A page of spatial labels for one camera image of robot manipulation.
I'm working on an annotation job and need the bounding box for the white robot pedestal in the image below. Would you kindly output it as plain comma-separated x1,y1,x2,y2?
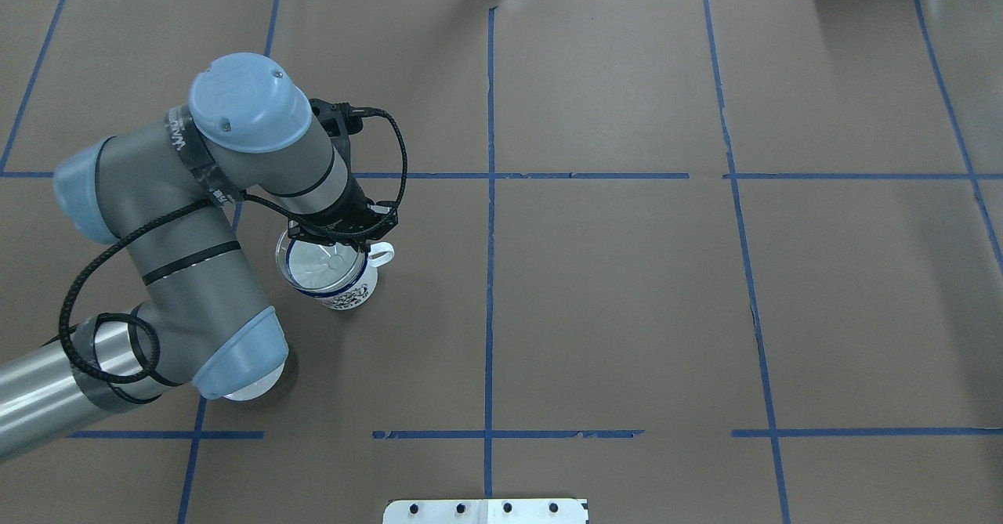
382,497,590,523

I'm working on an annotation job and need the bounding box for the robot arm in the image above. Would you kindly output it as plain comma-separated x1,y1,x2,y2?
1,52,404,462

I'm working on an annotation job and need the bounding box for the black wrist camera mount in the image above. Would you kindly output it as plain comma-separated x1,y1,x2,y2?
309,98,364,138

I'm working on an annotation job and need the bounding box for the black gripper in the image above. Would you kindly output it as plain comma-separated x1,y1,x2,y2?
287,187,400,251

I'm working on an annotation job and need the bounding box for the white enamel mug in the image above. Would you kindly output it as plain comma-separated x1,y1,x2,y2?
275,233,395,311

